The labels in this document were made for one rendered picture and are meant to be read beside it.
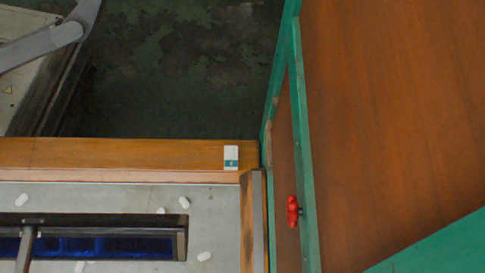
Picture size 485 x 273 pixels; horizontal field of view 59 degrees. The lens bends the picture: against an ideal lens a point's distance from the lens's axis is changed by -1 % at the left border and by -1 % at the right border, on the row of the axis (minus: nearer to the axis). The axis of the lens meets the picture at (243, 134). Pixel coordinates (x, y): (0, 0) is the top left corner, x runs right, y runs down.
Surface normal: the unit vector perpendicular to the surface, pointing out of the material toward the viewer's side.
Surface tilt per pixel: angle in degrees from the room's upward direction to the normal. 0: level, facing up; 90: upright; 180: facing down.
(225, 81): 0
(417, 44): 90
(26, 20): 0
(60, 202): 0
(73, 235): 58
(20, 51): 50
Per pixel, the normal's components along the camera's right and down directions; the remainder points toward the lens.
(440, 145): -1.00, -0.02
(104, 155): 0.06, -0.45
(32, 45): 0.07, 0.40
